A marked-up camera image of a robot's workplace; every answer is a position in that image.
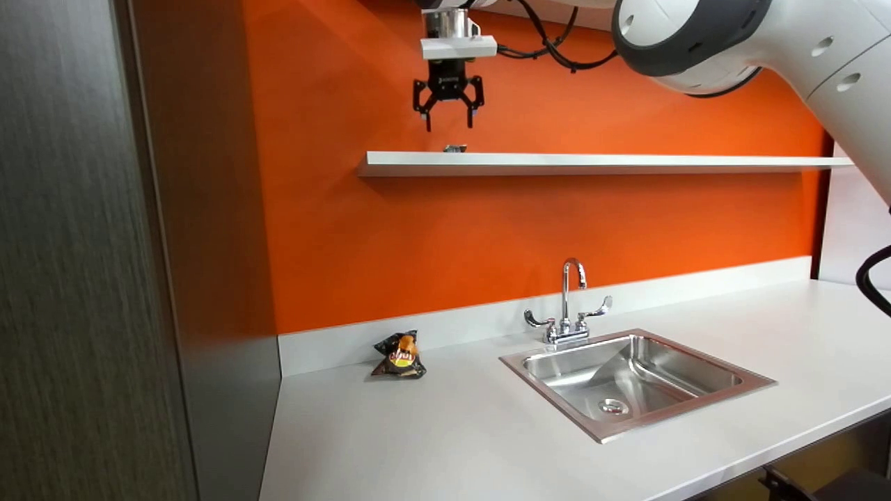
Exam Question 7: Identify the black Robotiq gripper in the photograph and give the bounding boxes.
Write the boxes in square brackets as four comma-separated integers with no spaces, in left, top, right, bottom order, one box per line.
[410,55,488,134]

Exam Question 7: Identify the white wrist mounting plate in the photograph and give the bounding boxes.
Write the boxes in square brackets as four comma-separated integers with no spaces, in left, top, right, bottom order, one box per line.
[418,33,502,63]

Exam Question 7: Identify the white counter backsplash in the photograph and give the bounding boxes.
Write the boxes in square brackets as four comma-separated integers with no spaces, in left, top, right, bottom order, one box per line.
[275,253,816,379]

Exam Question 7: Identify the black snack bag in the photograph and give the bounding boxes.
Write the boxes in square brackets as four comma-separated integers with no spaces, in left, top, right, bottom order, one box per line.
[368,329,431,381]

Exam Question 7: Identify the stainless steel sink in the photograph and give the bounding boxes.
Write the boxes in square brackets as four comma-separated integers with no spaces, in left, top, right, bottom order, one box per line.
[495,326,780,445]

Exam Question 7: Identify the dark wood cabinet panel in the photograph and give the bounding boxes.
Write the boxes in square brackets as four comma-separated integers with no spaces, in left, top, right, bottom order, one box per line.
[0,0,285,501]

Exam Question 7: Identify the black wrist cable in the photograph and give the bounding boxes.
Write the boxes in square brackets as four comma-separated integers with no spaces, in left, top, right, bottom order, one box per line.
[494,0,623,74]

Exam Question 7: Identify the white wall shelf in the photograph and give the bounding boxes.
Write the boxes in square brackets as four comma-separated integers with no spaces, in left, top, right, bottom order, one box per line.
[356,147,855,182]

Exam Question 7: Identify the chrome two-handle faucet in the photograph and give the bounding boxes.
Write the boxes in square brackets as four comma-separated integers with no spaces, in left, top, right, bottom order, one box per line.
[520,255,615,350]

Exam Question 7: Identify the black base cable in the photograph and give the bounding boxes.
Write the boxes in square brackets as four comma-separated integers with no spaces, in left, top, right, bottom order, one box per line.
[851,243,891,319]

